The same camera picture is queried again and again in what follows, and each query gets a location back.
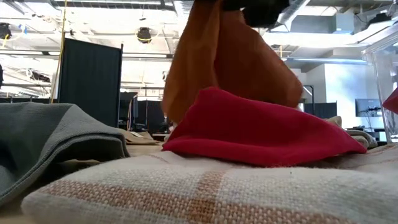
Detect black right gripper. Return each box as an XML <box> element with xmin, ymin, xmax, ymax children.
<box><xmin>222</xmin><ymin>0</ymin><xmax>290</xmax><ymax>28</ymax></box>

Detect clear plastic bin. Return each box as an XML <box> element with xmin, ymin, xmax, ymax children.
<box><xmin>361</xmin><ymin>30</ymin><xmax>398</xmax><ymax>144</ymax></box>

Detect black partition panel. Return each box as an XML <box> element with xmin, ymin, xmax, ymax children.
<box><xmin>58</xmin><ymin>37</ymin><xmax>124</xmax><ymax>128</ymax></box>

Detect tan towel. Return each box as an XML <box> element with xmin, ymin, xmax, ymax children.
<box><xmin>119</xmin><ymin>128</ymin><xmax>160</xmax><ymax>146</ymax></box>

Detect white plaid towel orange stripes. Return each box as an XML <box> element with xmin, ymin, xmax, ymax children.
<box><xmin>20</xmin><ymin>143</ymin><xmax>398</xmax><ymax>224</ymax></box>

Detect black ceiling cord reel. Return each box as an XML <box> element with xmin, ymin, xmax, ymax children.
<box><xmin>136</xmin><ymin>27</ymin><xmax>152</xmax><ymax>44</ymax></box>

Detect yellow cable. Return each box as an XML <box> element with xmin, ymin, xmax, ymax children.
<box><xmin>49</xmin><ymin>0</ymin><xmax>68</xmax><ymax>104</ymax></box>

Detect light beige knit towel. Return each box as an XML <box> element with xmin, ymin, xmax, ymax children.
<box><xmin>325</xmin><ymin>116</ymin><xmax>379</xmax><ymax>150</ymax></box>

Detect large red towel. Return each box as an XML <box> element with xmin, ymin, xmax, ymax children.
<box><xmin>162</xmin><ymin>86</ymin><xmax>368</xmax><ymax>168</ymax></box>

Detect large silver ceiling duct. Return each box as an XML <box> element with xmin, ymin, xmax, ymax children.
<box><xmin>262</xmin><ymin>0</ymin><xmax>312</xmax><ymax>60</ymax></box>

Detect grey towel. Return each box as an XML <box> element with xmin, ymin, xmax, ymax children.
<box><xmin>0</xmin><ymin>102</ymin><xmax>131</xmax><ymax>208</ymax></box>

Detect ceiling light strip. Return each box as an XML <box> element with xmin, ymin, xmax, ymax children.
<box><xmin>122</xmin><ymin>52</ymin><xmax>174</xmax><ymax>60</ymax></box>

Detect small red towel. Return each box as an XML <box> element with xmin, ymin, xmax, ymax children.
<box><xmin>382</xmin><ymin>88</ymin><xmax>398</xmax><ymax>115</ymax></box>

